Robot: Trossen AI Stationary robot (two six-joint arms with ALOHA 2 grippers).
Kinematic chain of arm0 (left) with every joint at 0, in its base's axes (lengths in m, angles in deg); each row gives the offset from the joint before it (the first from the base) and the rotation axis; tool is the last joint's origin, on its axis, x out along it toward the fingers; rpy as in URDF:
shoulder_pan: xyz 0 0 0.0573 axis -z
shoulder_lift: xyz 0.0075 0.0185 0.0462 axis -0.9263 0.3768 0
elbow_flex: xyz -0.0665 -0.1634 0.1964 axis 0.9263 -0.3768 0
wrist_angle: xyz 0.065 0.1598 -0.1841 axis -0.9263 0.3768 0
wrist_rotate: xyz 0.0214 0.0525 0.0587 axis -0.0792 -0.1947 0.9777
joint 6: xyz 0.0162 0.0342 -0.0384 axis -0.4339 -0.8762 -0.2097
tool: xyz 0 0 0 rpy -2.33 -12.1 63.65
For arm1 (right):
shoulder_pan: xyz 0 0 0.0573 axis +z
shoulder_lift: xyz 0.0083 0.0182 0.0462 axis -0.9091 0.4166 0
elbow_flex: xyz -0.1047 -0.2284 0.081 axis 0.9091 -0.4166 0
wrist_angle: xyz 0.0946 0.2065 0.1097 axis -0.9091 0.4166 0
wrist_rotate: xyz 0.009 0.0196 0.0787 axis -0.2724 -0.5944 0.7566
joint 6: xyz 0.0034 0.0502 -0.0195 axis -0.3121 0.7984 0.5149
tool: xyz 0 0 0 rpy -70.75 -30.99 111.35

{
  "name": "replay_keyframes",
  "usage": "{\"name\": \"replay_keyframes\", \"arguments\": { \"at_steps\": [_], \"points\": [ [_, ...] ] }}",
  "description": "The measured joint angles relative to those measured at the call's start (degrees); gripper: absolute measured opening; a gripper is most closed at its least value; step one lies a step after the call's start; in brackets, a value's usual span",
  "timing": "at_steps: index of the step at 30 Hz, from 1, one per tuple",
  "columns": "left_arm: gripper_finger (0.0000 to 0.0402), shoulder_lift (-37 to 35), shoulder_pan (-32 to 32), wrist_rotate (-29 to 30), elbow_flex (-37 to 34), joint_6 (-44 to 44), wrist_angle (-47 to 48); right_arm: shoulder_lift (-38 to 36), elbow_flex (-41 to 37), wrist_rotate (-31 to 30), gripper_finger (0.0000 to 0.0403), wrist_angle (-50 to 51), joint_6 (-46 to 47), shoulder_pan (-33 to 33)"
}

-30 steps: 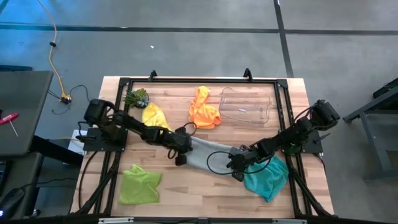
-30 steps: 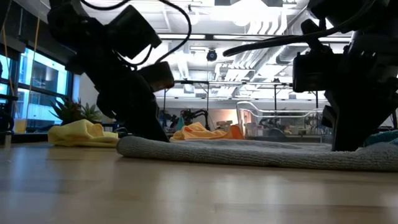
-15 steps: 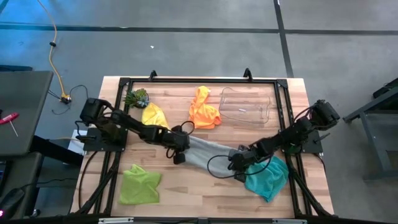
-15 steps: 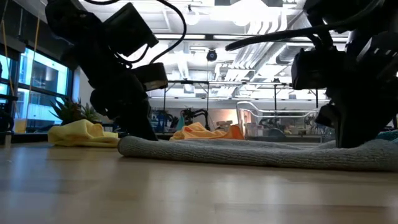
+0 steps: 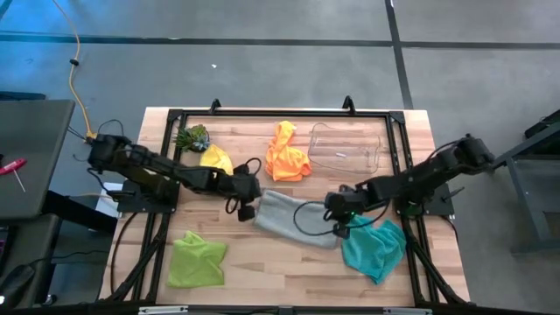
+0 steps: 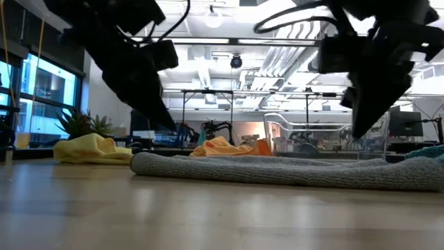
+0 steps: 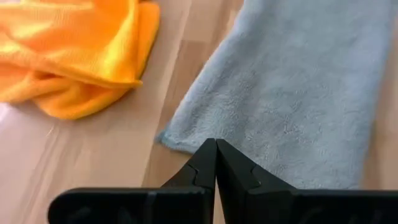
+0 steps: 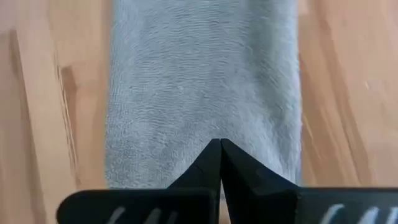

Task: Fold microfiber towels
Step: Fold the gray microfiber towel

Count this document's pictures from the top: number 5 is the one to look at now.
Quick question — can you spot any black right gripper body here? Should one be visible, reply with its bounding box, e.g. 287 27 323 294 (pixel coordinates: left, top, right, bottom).
324 190 367 222

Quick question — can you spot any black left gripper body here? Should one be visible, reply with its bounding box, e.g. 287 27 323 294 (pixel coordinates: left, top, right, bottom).
222 168 263 205

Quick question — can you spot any yellow microfiber towel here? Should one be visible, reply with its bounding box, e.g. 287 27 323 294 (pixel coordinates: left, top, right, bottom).
199 143 235 176

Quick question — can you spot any orange microfiber towel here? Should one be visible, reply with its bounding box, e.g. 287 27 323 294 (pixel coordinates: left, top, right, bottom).
265 120 312 183

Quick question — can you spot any grey microfiber towel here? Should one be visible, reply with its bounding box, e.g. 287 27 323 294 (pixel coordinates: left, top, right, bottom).
253 188 340 249

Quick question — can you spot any clear plastic bin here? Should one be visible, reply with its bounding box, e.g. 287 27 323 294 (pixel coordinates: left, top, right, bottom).
307 122 382 175

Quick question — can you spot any teal microfiber towel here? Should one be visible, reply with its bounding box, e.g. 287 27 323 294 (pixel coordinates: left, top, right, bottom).
340 214 407 285

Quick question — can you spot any lime green microfiber towel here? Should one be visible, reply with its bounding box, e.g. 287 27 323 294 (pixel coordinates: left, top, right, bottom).
167 230 228 289

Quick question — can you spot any potted succulent plant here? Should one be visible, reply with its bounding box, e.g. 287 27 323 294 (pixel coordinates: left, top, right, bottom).
173 124 211 153

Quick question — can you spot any white paper sheet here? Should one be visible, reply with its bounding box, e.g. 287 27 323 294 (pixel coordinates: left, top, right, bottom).
94 181 123 218

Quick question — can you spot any grey metal stand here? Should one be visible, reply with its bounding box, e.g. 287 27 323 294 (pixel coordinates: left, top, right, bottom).
483 108 560 255

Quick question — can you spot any grey side table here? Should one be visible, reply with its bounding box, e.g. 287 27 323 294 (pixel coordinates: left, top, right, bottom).
0 99 76 220

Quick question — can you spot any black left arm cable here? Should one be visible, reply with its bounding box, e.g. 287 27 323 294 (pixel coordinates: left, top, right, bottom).
225 157 263 215

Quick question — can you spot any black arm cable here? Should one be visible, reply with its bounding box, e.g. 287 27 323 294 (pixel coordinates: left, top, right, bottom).
225 157 263 215
292 199 390 237

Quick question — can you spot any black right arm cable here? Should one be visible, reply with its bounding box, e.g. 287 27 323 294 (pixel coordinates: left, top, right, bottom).
292 199 390 237

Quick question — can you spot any black aluminium table frame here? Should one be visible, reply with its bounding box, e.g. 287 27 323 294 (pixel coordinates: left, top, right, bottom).
98 95 472 307

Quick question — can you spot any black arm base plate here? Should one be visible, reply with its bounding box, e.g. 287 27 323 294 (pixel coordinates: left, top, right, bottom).
115 178 180 214
392 181 456 218

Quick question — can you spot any yellow extension cable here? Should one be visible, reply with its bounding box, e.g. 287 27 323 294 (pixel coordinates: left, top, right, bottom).
52 0 100 145

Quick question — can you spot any red-handled screwdriver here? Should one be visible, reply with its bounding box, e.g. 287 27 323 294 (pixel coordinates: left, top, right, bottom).
0 157 28 193

